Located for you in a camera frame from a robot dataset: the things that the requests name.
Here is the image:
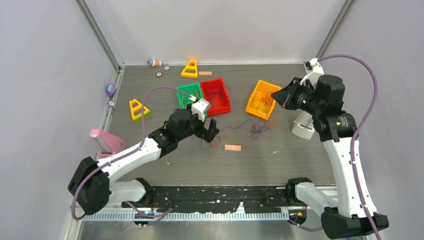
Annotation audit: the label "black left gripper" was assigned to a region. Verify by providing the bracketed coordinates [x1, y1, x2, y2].
[177, 104, 219, 143]

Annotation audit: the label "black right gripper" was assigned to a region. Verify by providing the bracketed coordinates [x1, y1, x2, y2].
[271, 76, 324, 116]

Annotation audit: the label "orange yellow purple cables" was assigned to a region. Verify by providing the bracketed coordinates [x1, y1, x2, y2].
[198, 117, 282, 152]

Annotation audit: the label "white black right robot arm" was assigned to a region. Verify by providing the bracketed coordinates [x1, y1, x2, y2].
[271, 74, 389, 240]

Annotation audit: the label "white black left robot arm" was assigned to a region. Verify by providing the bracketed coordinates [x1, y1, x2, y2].
[67, 108, 220, 215]

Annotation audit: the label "white toy toaster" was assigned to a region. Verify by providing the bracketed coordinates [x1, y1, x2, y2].
[291, 111, 315, 140]

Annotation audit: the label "green plastic bin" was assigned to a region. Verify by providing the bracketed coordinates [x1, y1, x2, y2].
[176, 82, 204, 110]

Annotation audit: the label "orange plastic bin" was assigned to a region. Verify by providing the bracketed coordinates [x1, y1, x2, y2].
[245, 79, 282, 120]

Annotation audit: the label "red plastic bin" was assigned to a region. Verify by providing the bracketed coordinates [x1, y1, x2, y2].
[200, 78, 231, 117]

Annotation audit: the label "yellow triangular toy block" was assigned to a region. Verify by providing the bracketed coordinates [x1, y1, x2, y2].
[129, 98, 152, 124]

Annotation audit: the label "small wooden block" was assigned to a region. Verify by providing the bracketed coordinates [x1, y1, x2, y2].
[224, 144, 242, 152]
[198, 71, 213, 77]

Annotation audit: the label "small clown figurine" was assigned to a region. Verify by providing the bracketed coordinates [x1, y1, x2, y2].
[147, 58, 162, 67]

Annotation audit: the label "pink toy toaster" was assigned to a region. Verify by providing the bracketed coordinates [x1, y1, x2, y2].
[89, 129, 126, 158]

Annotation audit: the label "purple egg toy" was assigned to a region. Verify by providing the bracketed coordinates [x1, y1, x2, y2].
[106, 84, 117, 97]

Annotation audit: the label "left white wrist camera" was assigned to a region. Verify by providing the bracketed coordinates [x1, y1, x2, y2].
[189, 95, 211, 122]

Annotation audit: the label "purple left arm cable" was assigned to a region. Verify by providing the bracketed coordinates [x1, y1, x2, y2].
[70, 86, 200, 228]

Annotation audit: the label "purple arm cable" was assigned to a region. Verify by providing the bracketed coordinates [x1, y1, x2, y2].
[287, 54, 383, 240]
[70, 86, 200, 228]

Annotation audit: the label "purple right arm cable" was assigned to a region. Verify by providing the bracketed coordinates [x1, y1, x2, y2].
[287, 54, 383, 240]

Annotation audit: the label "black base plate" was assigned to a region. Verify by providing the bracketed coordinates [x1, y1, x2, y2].
[132, 186, 307, 214]

